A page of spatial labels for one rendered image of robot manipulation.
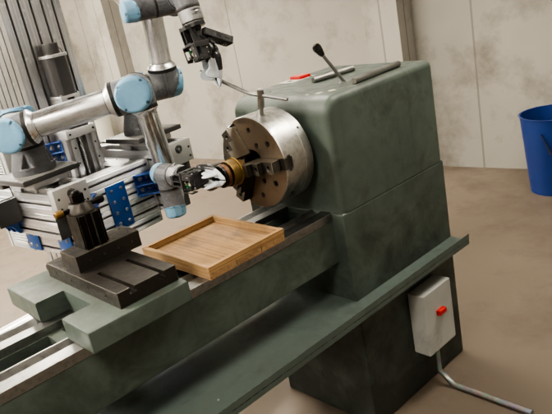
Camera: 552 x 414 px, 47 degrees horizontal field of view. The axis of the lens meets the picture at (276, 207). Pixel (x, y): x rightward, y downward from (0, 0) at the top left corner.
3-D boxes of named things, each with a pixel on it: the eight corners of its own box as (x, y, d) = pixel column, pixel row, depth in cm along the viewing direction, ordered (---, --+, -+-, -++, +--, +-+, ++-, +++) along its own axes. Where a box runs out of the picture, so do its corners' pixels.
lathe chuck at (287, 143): (244, 182, 232) (239, 100, 217) (306, 210, 212) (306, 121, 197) (225, 190, 227) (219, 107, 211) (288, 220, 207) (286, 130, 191)
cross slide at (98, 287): (102, 252, 201) (98, 240, 199) (179, 279, 170) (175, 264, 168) (49, 277, 190) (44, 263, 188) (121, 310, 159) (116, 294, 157)
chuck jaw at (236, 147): (251, 155, 213) (234, 126, 215) (259, 149, 209) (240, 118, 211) (227, 166, 206) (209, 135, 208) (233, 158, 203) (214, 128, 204)
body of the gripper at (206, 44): (187, 66, 203) (174, 29, 201) (209, 61, 208) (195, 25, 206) (200, 60, 197) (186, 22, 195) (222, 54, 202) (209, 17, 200)
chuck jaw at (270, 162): (264, 153, 208) (289, 154, 199) (268, 167, 209) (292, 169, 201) (239, 163, 201) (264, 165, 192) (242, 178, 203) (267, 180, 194)
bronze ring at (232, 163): (229, 154, 208) (208, 162, 202) (247, 154, 201) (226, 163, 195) (236, 180, 211) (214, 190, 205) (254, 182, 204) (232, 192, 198)
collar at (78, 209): (87, 204, 184) (84, 195, 183) (99, 208, 178) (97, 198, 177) (62, 215, 179) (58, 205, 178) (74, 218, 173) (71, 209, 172)
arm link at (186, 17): (191, 11, 205) (205, 3, 199) (196, 25, 206) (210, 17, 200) (173, 16, 201) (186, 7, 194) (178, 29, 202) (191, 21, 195)
